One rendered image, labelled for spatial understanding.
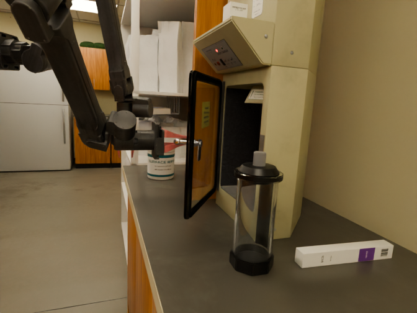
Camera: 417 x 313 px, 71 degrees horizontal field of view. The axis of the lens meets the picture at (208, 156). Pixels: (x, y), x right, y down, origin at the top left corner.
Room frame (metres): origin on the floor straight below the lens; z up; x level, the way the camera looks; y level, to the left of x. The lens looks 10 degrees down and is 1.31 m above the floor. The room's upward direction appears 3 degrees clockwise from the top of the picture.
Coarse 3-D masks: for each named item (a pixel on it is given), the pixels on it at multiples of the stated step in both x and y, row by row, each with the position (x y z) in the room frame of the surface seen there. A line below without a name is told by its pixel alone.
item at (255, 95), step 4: (260, 84) 0.88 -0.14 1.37; (252, 88) 0.91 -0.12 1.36; (256, 88) 0.89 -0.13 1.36; (260, 88) 0.87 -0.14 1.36; (252, 92) 0.90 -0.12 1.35; (256, 92) 0.88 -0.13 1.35; (260, 92) 0.87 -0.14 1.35; (248, 96) 0.91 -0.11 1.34; (252, 96) 0.88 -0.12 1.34; (256, 96) 0.87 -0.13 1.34; (260, 96) 0.86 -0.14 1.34; (248, 100) 0.89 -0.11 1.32; (252, 100) 0.88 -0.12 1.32; (256, 100) 0.86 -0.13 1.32; (260, 100) 0.85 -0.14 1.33
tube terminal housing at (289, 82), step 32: (288, 0) 0.77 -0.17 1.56; (320, 0) 0.87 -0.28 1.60; (288, 32) 0.77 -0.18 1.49; (320, 32) 0.95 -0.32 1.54; (288, 64) 0.77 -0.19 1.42; (288, 96) 0.78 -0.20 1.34; (288, 128) 0.78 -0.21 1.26; (288, 160) 0.78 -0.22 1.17; (224, 192) 0.99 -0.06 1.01; (288, 192) 0.79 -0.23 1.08; (288, 224) 0.79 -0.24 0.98
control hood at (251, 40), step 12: (228, 24) 0.74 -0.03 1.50; (240, 24) 0.73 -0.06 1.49; (252, 24) 0.74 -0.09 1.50; (264, 24) 0.75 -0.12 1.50; (204, 36) 0.91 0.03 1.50; (216, 36) 0.84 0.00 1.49; (228, 36) 0.78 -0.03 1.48; (240, 36) 0.74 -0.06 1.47; (252, 36) 0.74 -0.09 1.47; (264, 36) 0.75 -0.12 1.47; (240, 48) 0.78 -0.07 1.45; (252, 48) 0.74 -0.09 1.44; (264, 48) 0.75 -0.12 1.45; (240, 60) 0.83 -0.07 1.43; (252, 60) 0.78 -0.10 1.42; (264, 60) 0.75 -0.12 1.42; (216, 72) 1.04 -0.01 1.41; (228, 72) 0.98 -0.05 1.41
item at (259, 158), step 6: (258, 156) 0.63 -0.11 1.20; (264, 156) 0.63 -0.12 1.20; (252, 162) 0.67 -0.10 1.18; (258, 162) 0.63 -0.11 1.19; (264, 162) 0.63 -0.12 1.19; (240, 168) 0.63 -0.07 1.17; (246, 168) 0.61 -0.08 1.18; (252, 168) 0.61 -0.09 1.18; (258, 168) 0.60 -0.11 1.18; (264, 168) 0.61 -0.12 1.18; (270, 168) 0.61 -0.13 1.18; (276, 168) 0.63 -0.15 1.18; (246, 174) 0.61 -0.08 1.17; (252, 174) 0.60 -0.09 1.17; (258, 174) 0.60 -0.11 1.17; (264, 174) 0.60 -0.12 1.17; (270, 174) 0.60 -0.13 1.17; (276, 174) 0.61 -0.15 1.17
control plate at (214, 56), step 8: (224, 40) 0.82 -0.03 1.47; (208, 48) 0.94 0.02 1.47; (216, 48) 0.90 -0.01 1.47; (224, 48) 0.85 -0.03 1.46; (208, 56) 0.98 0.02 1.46; (216, 56) 0.94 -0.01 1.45; (224, 56) 0.89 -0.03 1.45; (232, 56) 0.85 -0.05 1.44; (216, 64) 0.98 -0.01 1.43; (232, 64) 0.89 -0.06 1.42; (240, 64) 0.84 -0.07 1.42
